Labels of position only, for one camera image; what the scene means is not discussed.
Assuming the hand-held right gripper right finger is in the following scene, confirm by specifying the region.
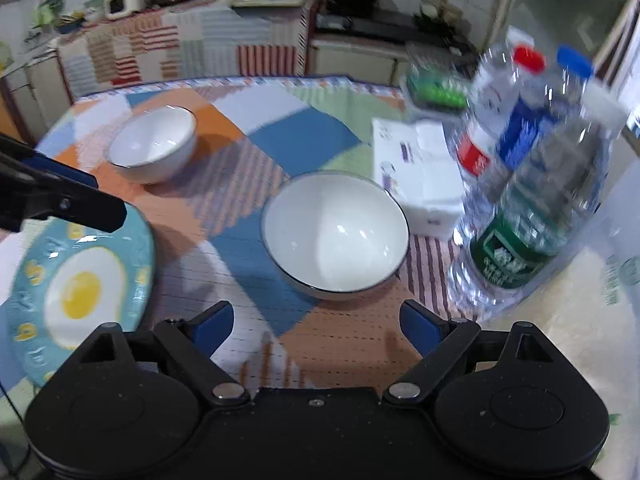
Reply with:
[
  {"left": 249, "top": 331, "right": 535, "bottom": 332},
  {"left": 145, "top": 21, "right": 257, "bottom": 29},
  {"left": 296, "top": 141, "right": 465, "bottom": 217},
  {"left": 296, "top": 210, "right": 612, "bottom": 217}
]
[{"left": 382, "top": 300, "right": 557, "bottom": 406}]

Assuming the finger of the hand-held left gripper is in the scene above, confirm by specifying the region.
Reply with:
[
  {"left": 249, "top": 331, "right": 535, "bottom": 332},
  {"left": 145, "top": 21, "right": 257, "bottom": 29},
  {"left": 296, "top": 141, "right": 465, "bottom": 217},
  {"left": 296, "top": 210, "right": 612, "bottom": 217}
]
[
  {"left": 0, "top": 172, "right": 127, "bottom": 234},
  {"left": 0, "top": 132, "right": 99, "bottom": 191}
]

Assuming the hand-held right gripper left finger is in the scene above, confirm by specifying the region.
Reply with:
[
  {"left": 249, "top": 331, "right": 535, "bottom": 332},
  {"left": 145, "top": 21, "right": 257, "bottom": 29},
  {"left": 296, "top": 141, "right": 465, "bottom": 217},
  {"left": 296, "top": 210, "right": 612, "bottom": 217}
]
[{"left": 80, "top": 301, "right": 251, "bottom": 408}]

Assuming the blue fried egg plate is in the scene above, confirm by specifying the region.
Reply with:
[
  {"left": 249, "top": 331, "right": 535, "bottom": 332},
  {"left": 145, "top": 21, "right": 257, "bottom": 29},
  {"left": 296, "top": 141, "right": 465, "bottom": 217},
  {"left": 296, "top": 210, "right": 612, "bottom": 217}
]
[{"left": 5, "top": 200, "right": 156, "bottom": 388}]

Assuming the white bowl with dark rim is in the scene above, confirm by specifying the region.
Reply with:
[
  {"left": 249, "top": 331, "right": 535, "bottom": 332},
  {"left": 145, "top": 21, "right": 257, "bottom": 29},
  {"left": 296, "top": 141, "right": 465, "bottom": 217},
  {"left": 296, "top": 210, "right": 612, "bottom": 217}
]
[
  {"left": 260, "top": 171, "right": 411, "bottom": 302},
  {"left": 107, "top": 105, "right": 197, "bottom": 185}
]

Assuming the green label water bottle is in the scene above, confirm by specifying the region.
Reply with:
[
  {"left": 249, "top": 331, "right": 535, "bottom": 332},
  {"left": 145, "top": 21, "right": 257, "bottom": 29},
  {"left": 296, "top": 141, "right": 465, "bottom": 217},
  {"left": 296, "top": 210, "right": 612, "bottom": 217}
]
[{"left": 447, "top": 77, "right": 628, "bottom": 321}]

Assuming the white tissue pack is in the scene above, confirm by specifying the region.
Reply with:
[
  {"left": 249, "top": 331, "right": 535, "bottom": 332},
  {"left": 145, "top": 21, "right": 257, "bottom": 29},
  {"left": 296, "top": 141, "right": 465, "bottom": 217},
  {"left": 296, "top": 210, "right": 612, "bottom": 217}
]
[{"left": 371, "top": 117, "right": 465, "bottom": 238}]

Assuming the patchwork tablecloth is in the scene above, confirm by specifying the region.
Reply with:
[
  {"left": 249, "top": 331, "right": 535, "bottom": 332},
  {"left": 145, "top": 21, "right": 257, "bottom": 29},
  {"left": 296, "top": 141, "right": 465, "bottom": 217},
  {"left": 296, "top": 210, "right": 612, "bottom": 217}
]
[{"left": 0, "top": 76, "right": 481, "bottom": 396}]

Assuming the red cap water bottle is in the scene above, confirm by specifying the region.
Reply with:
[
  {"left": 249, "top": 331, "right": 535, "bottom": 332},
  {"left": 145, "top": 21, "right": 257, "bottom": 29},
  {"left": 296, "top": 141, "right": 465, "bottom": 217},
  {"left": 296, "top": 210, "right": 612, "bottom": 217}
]
[{"left": 452, "top": 45, "right": 547, "bottom": 181}]

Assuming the striped patchwork cabinet cloth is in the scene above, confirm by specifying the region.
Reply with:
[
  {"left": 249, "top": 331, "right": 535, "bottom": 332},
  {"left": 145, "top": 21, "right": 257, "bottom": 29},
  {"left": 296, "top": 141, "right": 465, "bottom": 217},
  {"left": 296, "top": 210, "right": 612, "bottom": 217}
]
[{"left": 56, "top": 0, "right": 321, "bottom": 101}]

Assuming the blue cap water bottle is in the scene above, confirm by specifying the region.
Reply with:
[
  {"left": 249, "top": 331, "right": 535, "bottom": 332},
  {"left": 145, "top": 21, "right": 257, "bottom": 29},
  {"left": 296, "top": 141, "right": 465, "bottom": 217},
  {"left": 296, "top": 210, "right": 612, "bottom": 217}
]
[{"left": 495, "top": 45, "right": 596, "bottom": 176}]

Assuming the green plastic basket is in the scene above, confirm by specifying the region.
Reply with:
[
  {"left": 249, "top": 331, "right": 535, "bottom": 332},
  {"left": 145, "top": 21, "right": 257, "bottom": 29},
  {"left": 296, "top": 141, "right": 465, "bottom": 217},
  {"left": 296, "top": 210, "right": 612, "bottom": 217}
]
[{"left": 404, "top": 55, "right": 473, "bottom": 112}]

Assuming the white cap clear water bottle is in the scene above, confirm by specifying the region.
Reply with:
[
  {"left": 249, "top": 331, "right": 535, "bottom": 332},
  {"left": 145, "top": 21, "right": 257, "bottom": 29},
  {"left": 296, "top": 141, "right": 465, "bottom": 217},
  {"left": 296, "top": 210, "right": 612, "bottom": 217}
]
[{"left": 470, "top": 27, "right": 536, "bottom": 126}]

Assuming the cream kitchen cabinet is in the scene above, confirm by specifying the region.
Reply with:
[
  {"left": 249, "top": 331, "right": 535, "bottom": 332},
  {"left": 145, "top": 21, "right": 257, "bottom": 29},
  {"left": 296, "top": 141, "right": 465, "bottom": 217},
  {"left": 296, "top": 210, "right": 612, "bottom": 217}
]
[{"left": 305, "top": 40, "right": 417, "bottom": 88}]

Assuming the black gas stove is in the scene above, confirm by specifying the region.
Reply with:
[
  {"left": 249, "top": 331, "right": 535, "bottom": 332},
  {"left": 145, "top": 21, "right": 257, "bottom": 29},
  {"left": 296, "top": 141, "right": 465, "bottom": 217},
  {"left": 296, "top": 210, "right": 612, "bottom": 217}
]
[{"left": 315, "top": 12, "right": 476, "bottom": 54}]

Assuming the cream pot with lid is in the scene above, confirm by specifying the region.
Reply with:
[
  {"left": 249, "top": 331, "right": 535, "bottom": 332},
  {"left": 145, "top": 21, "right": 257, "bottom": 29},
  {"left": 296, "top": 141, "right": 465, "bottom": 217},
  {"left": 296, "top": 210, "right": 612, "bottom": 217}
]
[{"left": 417, "top": 0, "right": 467, "bottom": 29}]

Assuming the clear rice bag with handle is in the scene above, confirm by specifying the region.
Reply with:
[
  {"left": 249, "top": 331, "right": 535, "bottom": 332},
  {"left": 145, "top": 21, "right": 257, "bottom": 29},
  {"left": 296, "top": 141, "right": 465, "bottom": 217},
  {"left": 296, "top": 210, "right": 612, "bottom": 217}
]
[{"left": 480, "top": 160, "right": 640, "bottom": 461}]

